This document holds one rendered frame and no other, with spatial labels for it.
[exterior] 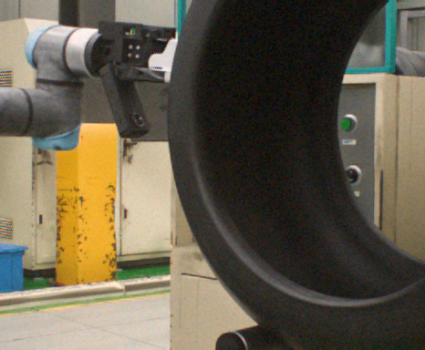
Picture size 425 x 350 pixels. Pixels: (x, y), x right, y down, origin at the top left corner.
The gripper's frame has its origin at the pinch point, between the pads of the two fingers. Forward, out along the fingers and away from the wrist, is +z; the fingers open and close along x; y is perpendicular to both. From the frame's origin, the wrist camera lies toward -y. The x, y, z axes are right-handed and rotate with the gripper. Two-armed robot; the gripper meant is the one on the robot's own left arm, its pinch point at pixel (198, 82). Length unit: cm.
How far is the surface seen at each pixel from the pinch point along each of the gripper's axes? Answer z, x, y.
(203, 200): 14.3, -12.3, -13.4
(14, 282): -444, 306, -170
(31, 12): -726, 515, 26
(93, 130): -429, 354, -60
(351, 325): 36.7, -11.9, -22.8
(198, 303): -45, 55, -50
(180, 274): -51, 55, -45
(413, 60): -180, 361, 11
